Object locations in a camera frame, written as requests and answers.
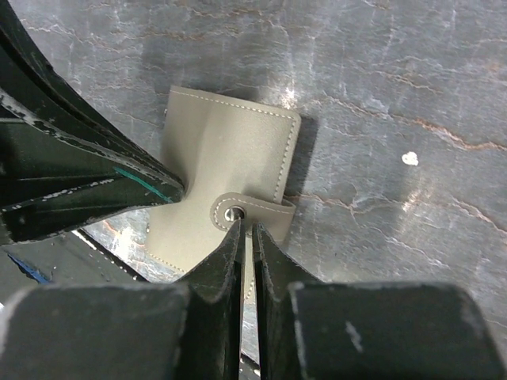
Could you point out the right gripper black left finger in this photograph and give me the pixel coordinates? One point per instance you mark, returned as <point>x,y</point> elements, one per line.
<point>210,347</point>

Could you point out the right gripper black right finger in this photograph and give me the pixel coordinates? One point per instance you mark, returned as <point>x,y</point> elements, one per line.
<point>274,270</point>

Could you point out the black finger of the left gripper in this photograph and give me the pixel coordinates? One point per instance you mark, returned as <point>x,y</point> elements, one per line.
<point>53,182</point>
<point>31,86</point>

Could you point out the grey card holder wallet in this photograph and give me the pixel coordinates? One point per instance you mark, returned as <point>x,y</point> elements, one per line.
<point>229,153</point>

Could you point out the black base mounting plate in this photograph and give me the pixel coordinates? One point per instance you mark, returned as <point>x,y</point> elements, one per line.
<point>73,258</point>

